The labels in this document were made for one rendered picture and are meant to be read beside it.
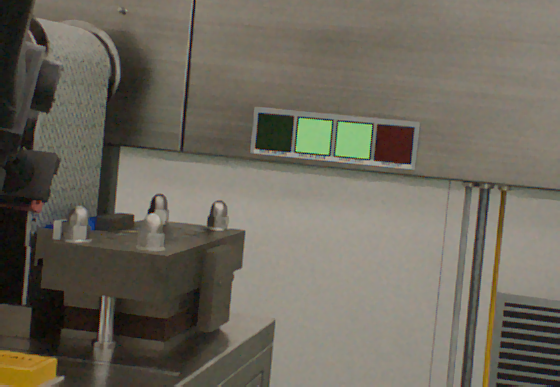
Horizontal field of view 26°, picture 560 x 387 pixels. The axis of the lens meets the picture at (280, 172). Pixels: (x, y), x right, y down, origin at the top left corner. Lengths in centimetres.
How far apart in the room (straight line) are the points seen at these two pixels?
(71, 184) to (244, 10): 38
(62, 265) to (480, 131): 64
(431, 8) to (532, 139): 24
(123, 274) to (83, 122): 30
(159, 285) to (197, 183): 279
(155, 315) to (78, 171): 27
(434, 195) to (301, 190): 46
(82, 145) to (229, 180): 254
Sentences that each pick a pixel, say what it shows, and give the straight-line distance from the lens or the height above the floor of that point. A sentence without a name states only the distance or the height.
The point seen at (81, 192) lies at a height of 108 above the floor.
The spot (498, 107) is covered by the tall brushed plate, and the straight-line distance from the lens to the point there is 178.
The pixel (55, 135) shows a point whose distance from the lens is 163.
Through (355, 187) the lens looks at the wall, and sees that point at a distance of 416.
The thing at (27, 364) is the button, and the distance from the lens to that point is 134.
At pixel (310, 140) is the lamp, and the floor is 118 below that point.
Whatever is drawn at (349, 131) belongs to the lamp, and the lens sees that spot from 179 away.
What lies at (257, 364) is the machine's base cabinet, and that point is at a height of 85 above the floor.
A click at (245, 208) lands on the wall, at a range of 424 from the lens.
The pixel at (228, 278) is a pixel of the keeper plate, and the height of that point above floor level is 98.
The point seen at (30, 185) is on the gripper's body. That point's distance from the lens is 151.
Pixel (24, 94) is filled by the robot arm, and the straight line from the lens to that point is 95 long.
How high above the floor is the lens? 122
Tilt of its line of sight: 3 degrees down
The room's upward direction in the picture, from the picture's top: 5 degrees clockwise
